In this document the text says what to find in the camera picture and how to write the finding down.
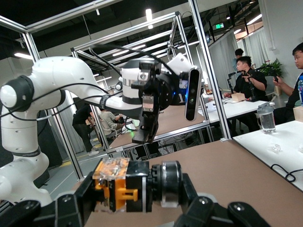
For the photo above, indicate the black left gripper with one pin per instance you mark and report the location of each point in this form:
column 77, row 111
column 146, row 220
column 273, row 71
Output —
column 163, row 92

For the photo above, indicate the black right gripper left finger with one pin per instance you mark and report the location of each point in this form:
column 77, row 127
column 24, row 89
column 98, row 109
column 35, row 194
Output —
column 59, row 208

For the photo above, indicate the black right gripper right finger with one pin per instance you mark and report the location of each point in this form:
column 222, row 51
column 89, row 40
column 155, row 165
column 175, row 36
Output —
column 203, row 212

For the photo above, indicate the orange black switch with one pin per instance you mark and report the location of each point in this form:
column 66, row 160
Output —
column 132, row 179

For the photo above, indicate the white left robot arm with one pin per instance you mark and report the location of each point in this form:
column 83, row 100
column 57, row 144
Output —
column 59, row 71

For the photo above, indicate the cardboard box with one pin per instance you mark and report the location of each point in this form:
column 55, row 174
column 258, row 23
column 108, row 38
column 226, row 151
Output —
column 239, row 98

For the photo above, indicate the brown background table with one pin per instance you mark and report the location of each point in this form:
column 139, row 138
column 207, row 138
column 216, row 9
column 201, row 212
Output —
column 175, row 118

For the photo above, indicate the person striped shirt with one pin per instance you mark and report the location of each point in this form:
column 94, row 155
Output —
column 106, row 118

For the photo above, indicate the bent person black clothes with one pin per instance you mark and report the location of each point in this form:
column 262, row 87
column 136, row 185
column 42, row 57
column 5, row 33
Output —
column 81, row 127

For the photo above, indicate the white table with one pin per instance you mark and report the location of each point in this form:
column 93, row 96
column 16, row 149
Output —
column 236, row 110
column 284, row 142

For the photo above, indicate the clear plastic piece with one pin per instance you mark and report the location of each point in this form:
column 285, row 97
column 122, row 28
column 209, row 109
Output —
column 274, row 148

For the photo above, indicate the grey curtain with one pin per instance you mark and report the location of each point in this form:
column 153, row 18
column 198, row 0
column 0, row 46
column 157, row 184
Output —
column 220, row 66

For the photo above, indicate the clear bottle grey lid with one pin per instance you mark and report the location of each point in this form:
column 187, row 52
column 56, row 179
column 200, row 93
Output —
column 267, row 120

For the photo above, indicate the seated man black shirt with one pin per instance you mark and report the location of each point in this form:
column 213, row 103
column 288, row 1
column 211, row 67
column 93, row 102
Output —
column 248, row 85

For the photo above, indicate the white ceiling tube light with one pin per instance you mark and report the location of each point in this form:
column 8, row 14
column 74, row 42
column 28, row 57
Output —
column 148, row 15

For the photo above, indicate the standing person blue shirt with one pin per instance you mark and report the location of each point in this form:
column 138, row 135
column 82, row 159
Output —
column 238, row 53

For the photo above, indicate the green exit sign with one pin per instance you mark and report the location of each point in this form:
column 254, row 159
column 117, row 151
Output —
column 219, row 26

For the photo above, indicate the green potted plant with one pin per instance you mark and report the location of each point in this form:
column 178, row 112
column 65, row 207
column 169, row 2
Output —
column 274, row 67

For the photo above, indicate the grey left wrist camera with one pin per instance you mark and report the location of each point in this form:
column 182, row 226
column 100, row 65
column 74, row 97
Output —
column 193, row 94

